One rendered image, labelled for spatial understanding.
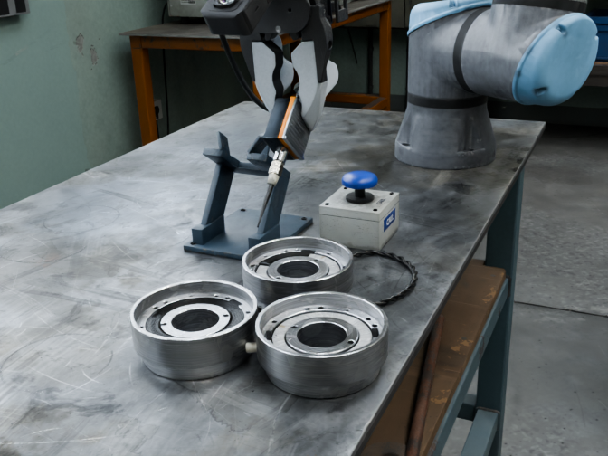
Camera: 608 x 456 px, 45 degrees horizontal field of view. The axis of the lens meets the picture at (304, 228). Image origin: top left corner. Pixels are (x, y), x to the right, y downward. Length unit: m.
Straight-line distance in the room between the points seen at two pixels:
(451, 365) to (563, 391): 1.01
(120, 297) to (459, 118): 0.56
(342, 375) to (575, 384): 1.58
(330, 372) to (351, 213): 0.29
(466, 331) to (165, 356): 0.66
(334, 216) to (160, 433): 0.35
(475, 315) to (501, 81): 0.40
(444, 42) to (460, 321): 0.43
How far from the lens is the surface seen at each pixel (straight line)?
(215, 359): 0.59
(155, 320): 0.64
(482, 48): 1.01
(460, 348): 1.12
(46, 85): 2.77
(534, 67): 0.96
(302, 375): 0.56
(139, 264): 0.82
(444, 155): 1.08
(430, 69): 1.07
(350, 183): 0.81
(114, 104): 3.05
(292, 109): 0.73
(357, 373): 0.56
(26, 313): 0.75
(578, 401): 2.04
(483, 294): 1.28
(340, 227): 0.82
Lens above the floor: 1.13
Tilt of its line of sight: 22 degrees down
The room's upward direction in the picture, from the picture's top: 2 degrees counter-clockwise
